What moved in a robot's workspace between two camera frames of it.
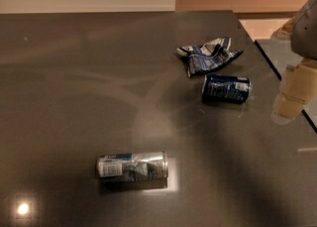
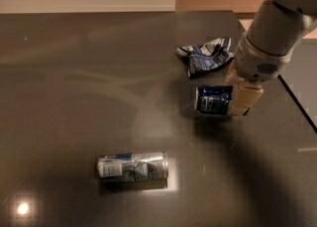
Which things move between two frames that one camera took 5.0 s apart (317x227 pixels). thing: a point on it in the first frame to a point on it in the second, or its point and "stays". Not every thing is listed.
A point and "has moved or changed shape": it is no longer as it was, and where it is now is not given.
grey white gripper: (305, 34) to (256, 62)
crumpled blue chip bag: (208, 56) stays
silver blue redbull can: (133, 166) stays
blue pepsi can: (226, 89) has moved or changed shape
